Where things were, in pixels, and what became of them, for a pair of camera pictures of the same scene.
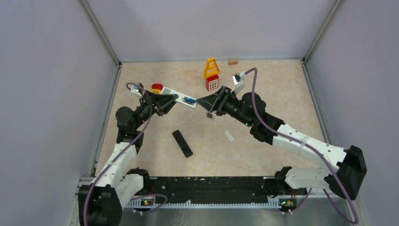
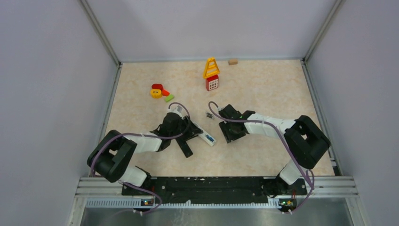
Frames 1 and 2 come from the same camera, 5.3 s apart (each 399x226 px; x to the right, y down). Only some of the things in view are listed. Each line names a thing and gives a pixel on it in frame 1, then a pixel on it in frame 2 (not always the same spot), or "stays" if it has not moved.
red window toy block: (212, 83) stays
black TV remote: (182, 143) stays
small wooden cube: (233, 61) stays
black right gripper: (211, 102) to (229, 137)
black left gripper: (165, 102) to (193, 131)
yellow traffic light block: (155, 91) stays
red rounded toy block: (157, 86) stays
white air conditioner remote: (182, 98) to (205, 136)
